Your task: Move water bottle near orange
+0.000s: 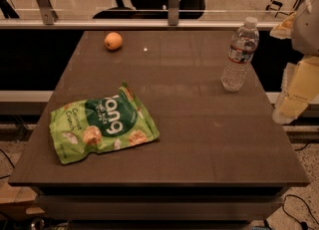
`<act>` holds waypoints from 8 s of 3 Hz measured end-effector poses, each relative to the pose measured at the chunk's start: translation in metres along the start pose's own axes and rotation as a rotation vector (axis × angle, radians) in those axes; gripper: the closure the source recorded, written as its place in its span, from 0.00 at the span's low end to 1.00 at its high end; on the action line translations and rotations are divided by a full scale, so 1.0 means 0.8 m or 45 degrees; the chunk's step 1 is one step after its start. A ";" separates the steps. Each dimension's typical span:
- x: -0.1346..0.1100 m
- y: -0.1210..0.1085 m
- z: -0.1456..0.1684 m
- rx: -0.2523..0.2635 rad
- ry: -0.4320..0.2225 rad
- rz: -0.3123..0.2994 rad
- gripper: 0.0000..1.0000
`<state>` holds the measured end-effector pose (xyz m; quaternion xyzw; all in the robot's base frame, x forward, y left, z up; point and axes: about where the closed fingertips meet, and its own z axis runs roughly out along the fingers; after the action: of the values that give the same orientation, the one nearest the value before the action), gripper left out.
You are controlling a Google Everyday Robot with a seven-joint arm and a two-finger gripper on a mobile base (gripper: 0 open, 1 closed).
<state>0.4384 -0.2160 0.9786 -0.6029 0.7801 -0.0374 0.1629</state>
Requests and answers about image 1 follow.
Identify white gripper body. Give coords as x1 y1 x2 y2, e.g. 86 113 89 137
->
291 0 319 56

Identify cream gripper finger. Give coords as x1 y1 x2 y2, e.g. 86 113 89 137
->
272 55 319 124
270 12 296 40

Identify clear plastic water bottle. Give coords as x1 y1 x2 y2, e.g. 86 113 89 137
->
220 17 259 92

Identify orange fruit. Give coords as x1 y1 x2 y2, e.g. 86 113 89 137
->
104 32 123 51

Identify green rice chips bag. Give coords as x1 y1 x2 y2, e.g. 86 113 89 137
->
49 83 160 164

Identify wooden boards under table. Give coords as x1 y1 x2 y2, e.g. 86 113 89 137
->
0 182 45 221

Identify black floor cable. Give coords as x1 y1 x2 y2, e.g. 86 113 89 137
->
281 140 319 230

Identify middle metal rail bracket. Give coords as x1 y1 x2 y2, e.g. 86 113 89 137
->
167 0 179 26

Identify left metal rail bracket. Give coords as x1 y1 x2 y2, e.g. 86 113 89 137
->
36 0 58 25

